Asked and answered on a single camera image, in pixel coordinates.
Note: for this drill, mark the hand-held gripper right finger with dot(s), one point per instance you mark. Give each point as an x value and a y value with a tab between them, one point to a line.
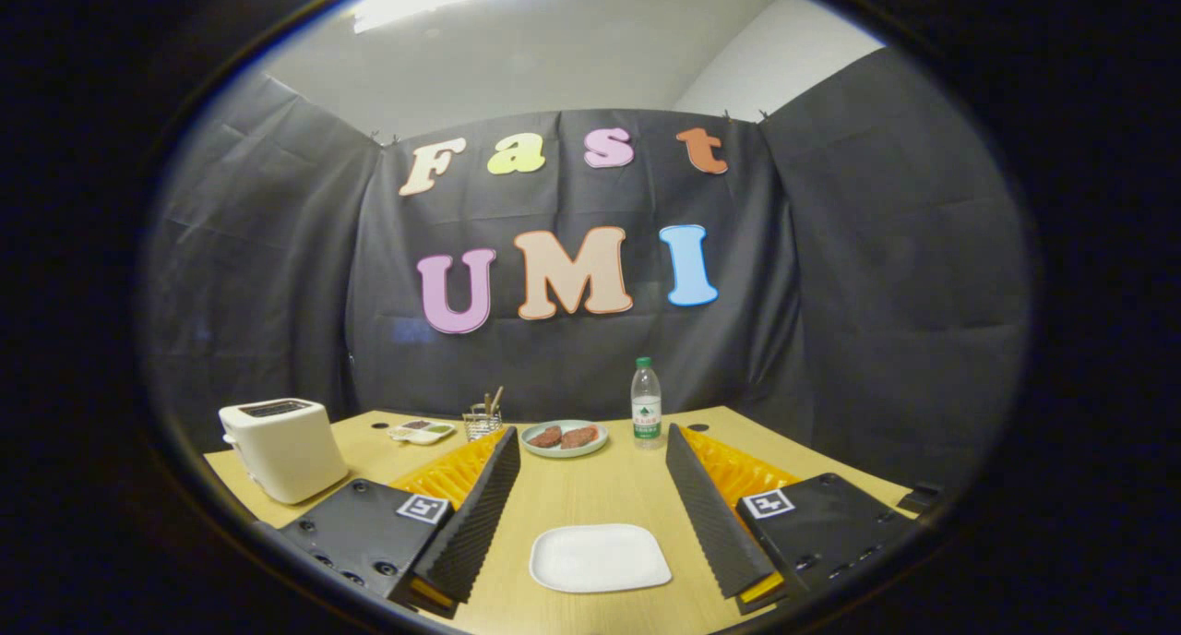
706	515

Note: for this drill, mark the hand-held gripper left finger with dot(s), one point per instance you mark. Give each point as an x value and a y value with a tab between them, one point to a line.
484	515

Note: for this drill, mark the metal mesh cup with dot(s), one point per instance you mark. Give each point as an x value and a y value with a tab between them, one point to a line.
482	425

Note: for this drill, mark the brown meat patty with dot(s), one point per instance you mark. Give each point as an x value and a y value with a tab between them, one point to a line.
546	437
579	436

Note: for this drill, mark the small white sauce dish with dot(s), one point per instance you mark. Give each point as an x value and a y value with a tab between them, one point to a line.
423	431

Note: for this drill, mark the green round plate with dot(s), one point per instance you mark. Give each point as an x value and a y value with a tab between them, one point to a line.
564	446

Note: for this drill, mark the white square plate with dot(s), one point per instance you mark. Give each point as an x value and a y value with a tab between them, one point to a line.
600	557

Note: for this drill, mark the clear water bottle green cap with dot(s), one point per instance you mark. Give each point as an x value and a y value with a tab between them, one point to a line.
646	404

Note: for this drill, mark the white toaster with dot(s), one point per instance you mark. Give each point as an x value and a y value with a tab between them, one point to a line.
281	450

